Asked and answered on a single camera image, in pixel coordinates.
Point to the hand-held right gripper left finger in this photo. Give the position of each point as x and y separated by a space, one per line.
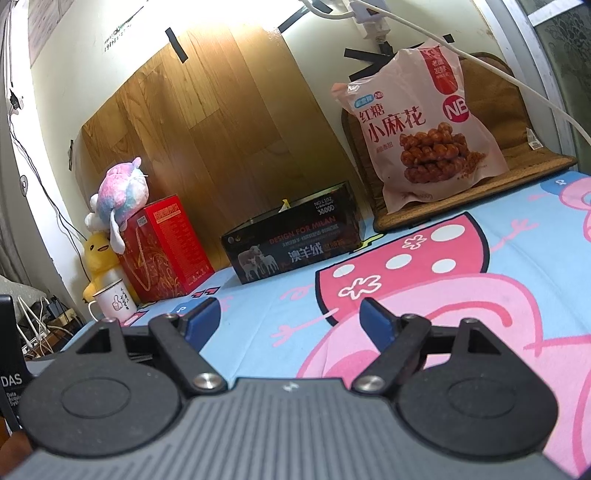
203 318

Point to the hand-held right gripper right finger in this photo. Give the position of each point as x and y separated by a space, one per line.
376 323

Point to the black cardboard box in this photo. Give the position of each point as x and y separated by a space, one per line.
295 244

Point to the floor power strip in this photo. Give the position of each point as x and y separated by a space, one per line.
60 323

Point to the grey patterned cloth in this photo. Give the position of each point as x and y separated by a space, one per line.
21 288

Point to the red cardboard box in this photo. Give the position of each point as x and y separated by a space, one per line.
166 249

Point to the cartoon printed blanket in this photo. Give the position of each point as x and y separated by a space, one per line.
461 323

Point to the white enamel mug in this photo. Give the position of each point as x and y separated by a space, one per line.
115 302

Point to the yellow duck plush toy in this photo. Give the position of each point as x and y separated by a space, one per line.
99 258

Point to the yellow item in box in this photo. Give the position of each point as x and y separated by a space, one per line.
285 205

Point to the pink and blue plush toy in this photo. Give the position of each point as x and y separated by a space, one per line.
122 189

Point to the wooden board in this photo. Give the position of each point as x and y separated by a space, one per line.
207 115

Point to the large pink snack bag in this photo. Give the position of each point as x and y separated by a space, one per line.
415 120

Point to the brown woven seat mat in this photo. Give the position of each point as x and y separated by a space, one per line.
508 115

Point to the black tape strip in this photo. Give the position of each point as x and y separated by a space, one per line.
364 53
178 45
367 71
293 19

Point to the white wall power socket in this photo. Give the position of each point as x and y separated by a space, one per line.
369 18

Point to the white window frame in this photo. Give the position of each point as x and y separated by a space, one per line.
508 27

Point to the wall poster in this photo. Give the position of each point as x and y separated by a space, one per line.
51 23

